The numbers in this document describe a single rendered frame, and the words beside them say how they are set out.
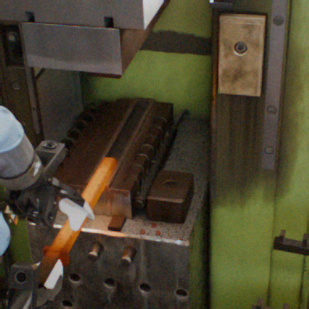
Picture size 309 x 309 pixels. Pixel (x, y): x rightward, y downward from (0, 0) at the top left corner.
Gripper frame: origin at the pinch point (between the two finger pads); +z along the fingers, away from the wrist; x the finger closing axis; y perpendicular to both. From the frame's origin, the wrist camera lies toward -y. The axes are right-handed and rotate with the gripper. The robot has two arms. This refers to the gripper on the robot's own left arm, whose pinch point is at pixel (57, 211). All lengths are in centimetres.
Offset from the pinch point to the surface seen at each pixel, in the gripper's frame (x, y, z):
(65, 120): -19, -40, 35
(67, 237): 0.7, 2.4, 7.1
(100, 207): 0.2, -12.2, 23.8
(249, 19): 31, -43, -6
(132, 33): 7.6, -38.3, -5.8
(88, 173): -3.9, -19.3, 21.7
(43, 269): -0.1, 11.2, 1.5
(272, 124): 36, -33, 15
